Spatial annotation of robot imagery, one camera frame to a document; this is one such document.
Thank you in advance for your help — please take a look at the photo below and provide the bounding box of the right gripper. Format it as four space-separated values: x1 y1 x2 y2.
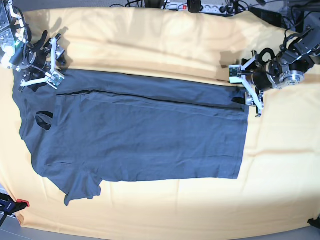
18 33 67 92

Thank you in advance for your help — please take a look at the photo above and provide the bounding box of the black clamp at right edge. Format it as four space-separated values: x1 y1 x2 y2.
307 217 320 229

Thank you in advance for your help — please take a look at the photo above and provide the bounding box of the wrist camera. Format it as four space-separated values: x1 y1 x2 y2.
228 64 243 84
45 70 65 90

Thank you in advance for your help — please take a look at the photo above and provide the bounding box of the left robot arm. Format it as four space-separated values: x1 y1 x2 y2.
228 26 320 117

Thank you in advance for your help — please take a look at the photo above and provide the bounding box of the blue-grey T-shirt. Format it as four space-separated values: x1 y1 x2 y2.
13 69 249 205

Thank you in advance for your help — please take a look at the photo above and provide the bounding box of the blue and red clamp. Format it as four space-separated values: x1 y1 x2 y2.
0 193 30 226

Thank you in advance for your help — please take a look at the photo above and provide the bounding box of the yellow table cloth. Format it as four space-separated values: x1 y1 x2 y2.
0 7 320 240

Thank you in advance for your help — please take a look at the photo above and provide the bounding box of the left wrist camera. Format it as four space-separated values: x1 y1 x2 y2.
228 64 243 84

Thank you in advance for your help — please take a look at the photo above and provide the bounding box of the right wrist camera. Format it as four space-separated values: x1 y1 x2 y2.
45 70 65 90

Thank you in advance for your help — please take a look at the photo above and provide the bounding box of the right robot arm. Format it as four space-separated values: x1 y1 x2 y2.
0 0 66 91

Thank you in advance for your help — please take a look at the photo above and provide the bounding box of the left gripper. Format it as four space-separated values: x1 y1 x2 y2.
231 48 276 117

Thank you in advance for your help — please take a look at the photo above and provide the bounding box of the white power strip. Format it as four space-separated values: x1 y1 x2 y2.
162 0 227 15

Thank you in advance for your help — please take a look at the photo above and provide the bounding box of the black power adapter brick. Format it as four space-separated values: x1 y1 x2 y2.
249 7 282 28

